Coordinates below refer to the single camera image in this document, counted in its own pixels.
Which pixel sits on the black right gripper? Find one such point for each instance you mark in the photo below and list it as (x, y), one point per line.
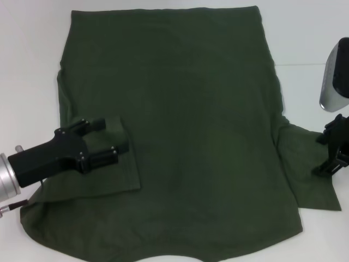
(342, 136)

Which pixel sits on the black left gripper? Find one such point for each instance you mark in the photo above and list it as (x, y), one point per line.
(46, 158)

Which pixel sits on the dark green shirt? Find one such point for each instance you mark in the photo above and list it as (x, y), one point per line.
(191, 136)

